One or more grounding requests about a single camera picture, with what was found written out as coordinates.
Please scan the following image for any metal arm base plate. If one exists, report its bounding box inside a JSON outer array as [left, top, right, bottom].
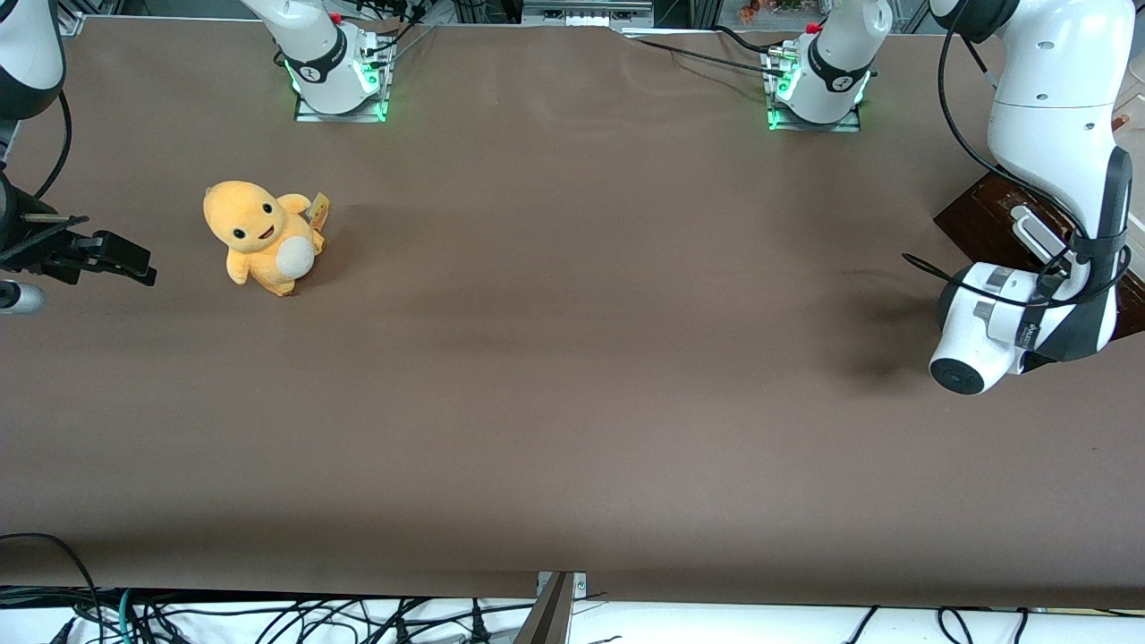
[[767, 49, 865, 134], [293, 40, 392, 124]]

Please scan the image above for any silver drawer handle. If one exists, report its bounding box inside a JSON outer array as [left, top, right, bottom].
[[1010, 205, 1076, 267]]

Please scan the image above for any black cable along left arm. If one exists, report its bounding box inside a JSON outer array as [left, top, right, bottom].
[[902, 0, 1133, 310]]

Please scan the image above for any metal table edge bracket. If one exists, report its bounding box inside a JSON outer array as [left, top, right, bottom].
[[513, 571, 589, 644]]

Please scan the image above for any black floor cable loop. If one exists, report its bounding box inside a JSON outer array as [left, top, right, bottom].
[[0, 533, 110, 644]]

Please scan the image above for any black cable along right arm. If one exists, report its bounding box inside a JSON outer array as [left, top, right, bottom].
[[32, 89, 73, 201]]

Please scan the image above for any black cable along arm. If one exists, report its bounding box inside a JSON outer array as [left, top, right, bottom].
[[902, 0, 1133, 310], [32, 89, 73, 201]]

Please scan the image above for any brown table cover sheet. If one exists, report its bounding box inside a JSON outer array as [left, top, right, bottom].
[[0, 16, 1145, 611]]

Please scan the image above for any cream wooden cabinet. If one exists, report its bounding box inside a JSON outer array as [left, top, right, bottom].
[[1109, 54, 1145, 135]]

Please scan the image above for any yellow plush toy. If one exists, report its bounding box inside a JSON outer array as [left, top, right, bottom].
[[202, 180, 332, 298]]

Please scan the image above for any aluminium background frame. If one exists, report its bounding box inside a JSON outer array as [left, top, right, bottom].
[[522, 0, 656, 29]]

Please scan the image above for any dark brown wooden drawer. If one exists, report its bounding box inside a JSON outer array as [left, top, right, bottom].
[[934, 170, 1145, 341]]

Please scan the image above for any black cable across table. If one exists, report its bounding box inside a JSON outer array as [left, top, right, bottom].
[[622, 25, 790, 78]]

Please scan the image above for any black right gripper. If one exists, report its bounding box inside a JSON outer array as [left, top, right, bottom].
[[0, 172, 158, 288]]

